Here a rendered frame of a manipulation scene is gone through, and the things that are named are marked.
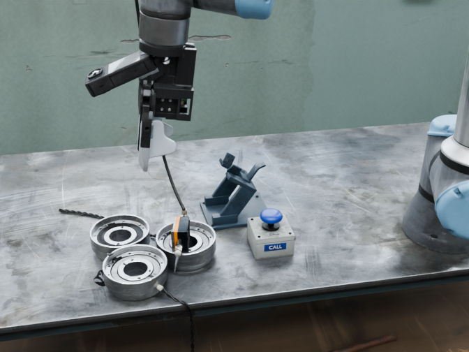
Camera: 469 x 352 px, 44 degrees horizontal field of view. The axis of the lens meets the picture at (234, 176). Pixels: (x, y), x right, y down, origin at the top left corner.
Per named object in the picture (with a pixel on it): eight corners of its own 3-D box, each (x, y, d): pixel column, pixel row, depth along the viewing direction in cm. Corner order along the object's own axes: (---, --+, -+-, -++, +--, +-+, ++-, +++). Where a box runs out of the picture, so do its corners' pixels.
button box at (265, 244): (255, 260, 102) (256, 237, 100) (247, 237, 108) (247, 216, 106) (299, 255, 104) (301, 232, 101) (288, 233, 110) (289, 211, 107)
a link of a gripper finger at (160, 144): (175, 177, 95) (179, 122, 92) (138, 176, 93) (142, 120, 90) (173, 172, 97) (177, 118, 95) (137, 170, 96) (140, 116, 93)
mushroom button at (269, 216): (262, 243, 103) (262, 219, 100) (257, 230, 106) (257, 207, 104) (283, 240, 103) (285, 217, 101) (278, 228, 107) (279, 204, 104)
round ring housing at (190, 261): (227, 253, 104) (228, 235, 102) (186, 281, 97) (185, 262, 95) (186, 231, 110) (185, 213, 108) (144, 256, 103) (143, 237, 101)
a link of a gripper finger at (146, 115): (150, 150, 91) (153, 95, 88) (140, 150, 90) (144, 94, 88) (149, 142, 95) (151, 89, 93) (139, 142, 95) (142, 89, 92)
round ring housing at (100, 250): (84, 243, 107) (81, 224, 105) (136, 226, 111) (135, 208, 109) (105, 274, 99) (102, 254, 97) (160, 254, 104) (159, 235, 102)
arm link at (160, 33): (141, 17, 83) (138, 4, 89) (139, 49, 85) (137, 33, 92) (192, 22, 84) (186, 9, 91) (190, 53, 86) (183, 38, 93)
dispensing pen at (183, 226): (183, 284, 92) (192, 225, 107) (183, 262, 90) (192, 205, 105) (169, 283, 92) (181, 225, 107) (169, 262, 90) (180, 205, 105)
